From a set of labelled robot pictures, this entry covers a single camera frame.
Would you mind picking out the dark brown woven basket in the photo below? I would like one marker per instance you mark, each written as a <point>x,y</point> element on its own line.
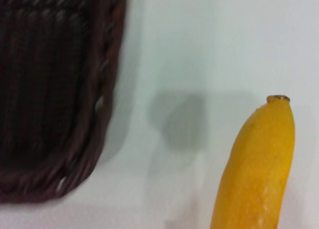
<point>49,94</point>

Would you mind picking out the yellow banana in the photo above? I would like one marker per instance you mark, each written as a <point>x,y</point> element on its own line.
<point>256,169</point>

